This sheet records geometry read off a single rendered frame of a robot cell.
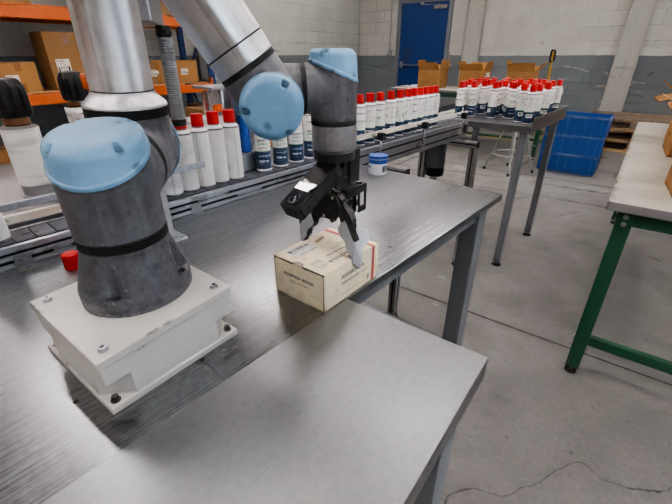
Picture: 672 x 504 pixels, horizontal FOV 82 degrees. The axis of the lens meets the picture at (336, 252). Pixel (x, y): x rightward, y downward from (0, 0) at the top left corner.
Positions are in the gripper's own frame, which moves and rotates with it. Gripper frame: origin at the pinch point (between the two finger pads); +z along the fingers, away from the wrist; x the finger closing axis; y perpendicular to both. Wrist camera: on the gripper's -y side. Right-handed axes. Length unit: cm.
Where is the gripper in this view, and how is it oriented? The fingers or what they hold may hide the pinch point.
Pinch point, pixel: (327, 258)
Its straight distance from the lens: 73.8
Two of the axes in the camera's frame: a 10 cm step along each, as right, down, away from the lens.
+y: 6.3, -3.6, 6.9
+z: 0.0, 8.9, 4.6
